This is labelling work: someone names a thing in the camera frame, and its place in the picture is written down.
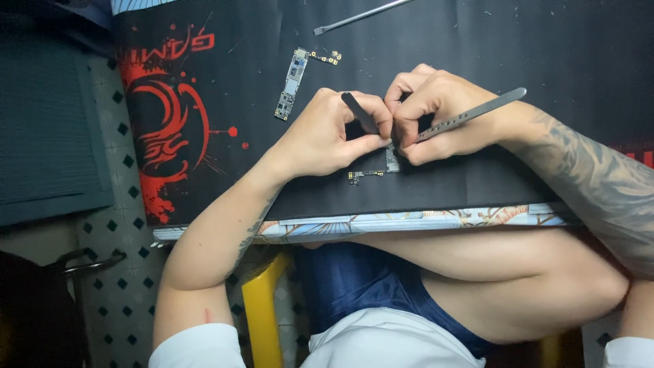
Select person's right hand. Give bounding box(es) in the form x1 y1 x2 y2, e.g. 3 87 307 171
384 63 513 167

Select person's left hand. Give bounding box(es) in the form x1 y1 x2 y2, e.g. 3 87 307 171
276 87 394 180

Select silver metal tweezers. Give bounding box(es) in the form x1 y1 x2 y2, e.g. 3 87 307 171
413 87 527 144

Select black pry tool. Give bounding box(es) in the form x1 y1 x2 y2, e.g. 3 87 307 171
340 91 382 137

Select small phone circuit board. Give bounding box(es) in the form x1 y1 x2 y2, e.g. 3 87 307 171
385 143 402 174

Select long phone logic board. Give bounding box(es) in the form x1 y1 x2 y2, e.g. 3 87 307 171
274 47 310 122

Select black red desk mat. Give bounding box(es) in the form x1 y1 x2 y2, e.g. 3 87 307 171
113 0 654 229

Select patterned table cover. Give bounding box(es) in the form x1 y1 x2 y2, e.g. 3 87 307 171
110 0 581 245

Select thin metal spudger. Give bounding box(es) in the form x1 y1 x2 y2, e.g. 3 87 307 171
313 0 416 37

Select blue shorts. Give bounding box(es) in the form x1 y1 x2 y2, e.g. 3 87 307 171
293 242 495 359

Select person's legs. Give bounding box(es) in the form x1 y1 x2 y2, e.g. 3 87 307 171
301 227 654 346

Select yellow plastic stool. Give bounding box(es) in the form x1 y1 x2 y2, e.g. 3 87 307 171
240 250 564 368

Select white shirt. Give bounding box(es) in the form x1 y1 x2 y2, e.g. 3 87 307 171
148 307 654 368

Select teal cabinet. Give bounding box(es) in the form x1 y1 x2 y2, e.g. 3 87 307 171
0 9 116 227

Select black flex cable strip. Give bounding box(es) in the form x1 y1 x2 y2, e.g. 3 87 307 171
348 170 385 186

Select gold contact flex cable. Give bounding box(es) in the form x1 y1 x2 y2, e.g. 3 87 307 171
309 49 342 66

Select black chair with metal frame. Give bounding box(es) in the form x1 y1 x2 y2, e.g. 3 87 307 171
0 247 128 368

